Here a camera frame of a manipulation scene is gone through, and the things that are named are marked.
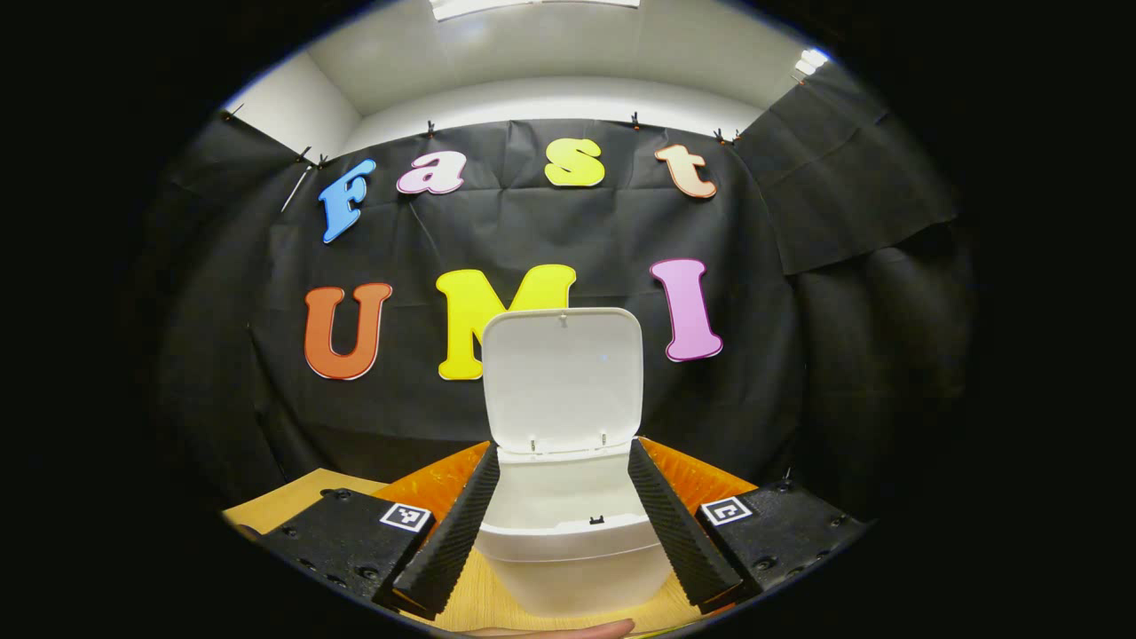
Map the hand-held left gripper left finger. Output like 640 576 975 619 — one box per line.
257 441 502 620

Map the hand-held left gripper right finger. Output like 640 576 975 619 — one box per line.
627 437 869 615

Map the white desktop garbage bin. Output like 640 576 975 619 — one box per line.
475 307 675 618

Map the wooden desktop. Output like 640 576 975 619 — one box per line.
222 469 738 635

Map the black backdrop cloth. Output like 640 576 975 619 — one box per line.
151 62 977 533

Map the long ceiling light panel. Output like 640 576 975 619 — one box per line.
430 0 641 21

